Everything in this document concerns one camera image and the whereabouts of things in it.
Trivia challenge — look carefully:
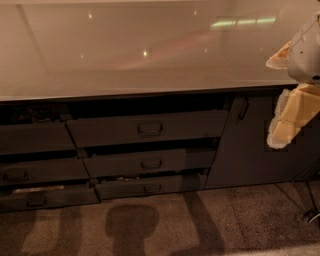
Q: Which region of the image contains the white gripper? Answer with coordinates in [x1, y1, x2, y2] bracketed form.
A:
[266, 12, 320, 149]

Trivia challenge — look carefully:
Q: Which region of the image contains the dark cabinet door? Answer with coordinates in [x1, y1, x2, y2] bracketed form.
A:
[206, 95, 320, 189]

